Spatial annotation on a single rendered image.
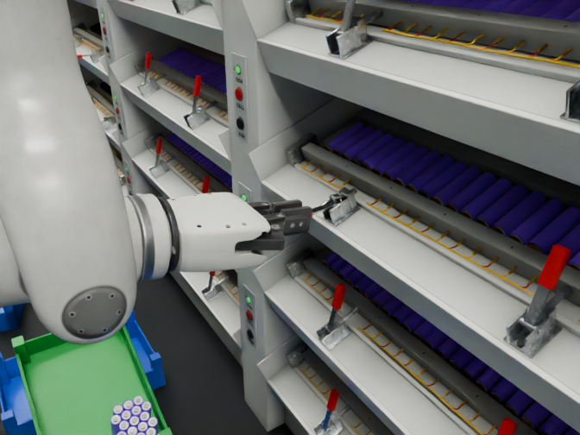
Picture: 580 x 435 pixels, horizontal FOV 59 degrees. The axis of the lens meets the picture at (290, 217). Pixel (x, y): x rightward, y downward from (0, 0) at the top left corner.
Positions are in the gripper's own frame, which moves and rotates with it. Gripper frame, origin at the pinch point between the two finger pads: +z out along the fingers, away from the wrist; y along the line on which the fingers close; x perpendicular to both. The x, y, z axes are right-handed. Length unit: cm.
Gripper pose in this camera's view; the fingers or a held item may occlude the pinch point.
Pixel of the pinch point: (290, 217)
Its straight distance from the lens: 59.5
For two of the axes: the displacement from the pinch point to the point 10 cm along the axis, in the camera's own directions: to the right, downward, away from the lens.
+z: 8.3, -1.1, 5.4
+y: 5.4, 4.0, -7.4
